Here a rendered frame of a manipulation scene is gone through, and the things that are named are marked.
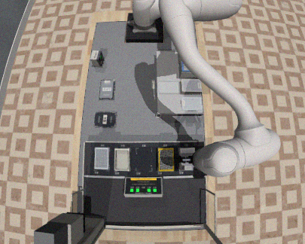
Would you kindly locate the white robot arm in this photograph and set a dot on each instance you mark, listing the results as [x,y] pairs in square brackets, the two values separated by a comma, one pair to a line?
[252,142]

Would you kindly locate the cream one-well reservoir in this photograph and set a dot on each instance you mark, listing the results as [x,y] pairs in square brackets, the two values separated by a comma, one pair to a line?
[122,159]

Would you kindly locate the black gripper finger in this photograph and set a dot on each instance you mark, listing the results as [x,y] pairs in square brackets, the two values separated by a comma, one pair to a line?
[182,159]

